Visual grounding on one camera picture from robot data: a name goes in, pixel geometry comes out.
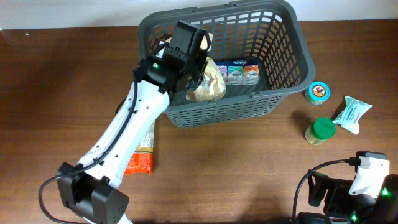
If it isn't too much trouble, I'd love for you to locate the beige powder pouch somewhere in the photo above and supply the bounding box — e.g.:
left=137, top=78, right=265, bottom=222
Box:
left=161, top=32, right=227, bottom=102

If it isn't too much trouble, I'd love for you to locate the Kleenex tissue multipack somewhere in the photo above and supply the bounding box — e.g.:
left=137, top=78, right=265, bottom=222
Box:
left=215, top=59, right=260, bottom=85

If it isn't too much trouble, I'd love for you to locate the grey plastic shopping basket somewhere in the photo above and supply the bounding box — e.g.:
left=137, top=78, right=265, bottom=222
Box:
left=137, top=1, right=315, bottom=128

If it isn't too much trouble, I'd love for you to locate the orange spaghetti packet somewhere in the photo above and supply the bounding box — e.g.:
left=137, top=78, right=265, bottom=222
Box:
left=124, top=123, right=155, bottom=175

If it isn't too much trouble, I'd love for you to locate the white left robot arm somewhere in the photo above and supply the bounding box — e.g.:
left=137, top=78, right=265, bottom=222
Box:
left=55, top=21, right=211, bottom=223

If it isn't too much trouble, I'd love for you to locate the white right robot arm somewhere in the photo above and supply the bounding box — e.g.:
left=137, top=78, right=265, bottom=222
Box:
left=295, top=172, right=397, bottom=224

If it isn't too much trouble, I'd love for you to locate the green lid glass jar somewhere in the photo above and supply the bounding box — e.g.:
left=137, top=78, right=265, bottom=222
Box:
left=305, top=118, right=336, bottom=145

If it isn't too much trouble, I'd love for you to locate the light green wipes packet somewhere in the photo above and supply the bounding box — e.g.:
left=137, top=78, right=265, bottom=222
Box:
left=333, top=96, right=373, bottom=135

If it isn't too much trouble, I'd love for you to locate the blue rooster tin can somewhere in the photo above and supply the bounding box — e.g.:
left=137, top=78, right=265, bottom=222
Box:
left=305, top=82, right=330, bottom=105

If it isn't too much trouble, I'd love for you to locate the black right camera cable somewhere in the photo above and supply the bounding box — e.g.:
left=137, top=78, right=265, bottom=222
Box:
left=291, top=157, right=361, bottom=224

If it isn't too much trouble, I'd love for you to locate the black camera cable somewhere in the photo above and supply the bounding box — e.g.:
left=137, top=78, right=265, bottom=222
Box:
left=291, top=157, right=361, bottom=224
left=38, top=42, right=170, bottom=224

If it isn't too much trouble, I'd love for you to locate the black left camera cable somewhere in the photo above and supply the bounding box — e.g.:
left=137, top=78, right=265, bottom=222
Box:
left=38, top=42, right=170, bottom=224

